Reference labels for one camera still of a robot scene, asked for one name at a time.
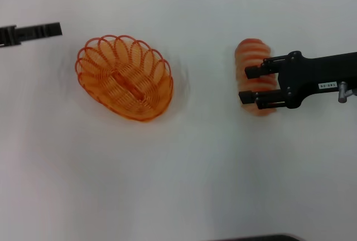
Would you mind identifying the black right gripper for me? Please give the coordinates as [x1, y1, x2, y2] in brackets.
[239, 50, 357, 110]

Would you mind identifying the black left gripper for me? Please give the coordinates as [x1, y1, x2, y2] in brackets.
[0, 22, 63, 48]

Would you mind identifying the silver metal cable connector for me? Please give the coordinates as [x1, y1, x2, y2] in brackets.
[337, 81, 357, 104]

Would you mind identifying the orange woven plastic basket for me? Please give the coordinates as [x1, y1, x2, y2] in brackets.
[74, 34, 174, 122]

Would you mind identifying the black robot torso edge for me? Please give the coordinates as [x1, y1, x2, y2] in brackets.
[217, 234, 301, 241]

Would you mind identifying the orange striped bread loaf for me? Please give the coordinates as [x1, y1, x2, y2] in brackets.
[235, 38, 279, 118]

